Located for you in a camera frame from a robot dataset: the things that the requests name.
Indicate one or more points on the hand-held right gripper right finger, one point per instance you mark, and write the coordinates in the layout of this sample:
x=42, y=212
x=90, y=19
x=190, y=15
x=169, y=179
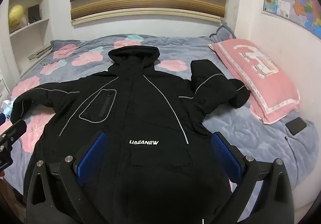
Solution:
x=223, y=153

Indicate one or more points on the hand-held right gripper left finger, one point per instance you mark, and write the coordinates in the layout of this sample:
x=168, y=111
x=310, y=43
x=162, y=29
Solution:
x=92, y=156

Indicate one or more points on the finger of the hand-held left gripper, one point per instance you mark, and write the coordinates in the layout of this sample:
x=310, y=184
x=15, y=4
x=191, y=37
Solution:
x=15, y=128
x=1, y=118

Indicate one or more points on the black hooded jacket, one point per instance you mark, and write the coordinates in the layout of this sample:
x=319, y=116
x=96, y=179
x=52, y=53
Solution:
x=140, y=113

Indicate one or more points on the grey floral quilt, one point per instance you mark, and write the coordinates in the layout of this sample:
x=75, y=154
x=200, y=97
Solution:
x=250, y=138

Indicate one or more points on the grey flat device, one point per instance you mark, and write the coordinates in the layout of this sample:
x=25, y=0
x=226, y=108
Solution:
x=40, y=54

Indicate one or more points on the black phone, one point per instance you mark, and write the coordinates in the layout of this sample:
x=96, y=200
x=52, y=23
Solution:
x=296, y=126

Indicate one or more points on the pink pillow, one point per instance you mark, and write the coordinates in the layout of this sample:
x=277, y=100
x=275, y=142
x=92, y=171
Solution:
x=258, y=83

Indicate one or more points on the white bookshelf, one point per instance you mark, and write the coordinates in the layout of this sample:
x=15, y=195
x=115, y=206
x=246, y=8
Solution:
x=35, y=38

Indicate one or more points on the yellow globe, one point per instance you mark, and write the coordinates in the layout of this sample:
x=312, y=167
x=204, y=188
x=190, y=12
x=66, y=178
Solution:
x=16, y=15

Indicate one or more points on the black framed board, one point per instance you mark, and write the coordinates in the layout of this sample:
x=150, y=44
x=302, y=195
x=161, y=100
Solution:
x=33, y=13

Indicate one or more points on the grey pillow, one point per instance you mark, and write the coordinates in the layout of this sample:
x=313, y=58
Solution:
x=223, y=33

